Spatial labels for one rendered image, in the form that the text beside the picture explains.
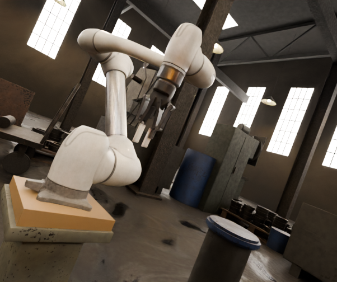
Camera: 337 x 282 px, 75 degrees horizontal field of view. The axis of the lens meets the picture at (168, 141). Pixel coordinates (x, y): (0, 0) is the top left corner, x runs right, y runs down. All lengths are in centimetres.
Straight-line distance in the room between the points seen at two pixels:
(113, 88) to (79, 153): 46
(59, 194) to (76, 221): 11
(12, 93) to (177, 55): 309
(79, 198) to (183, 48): 62
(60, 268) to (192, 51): 86
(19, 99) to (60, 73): 828
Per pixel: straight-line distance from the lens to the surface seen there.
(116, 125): 104
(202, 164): 367
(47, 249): 88
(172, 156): 354
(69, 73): 1194
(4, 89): 365
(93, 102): 1224
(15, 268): 89
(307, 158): 735
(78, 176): 81
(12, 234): 75
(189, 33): 80
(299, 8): 1094
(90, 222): 82
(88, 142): 80
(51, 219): 76
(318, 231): 283
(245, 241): 130
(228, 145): 376
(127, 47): 102
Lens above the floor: 69
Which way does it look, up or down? 3 degrees up
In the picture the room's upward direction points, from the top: 22 degrees clockwise
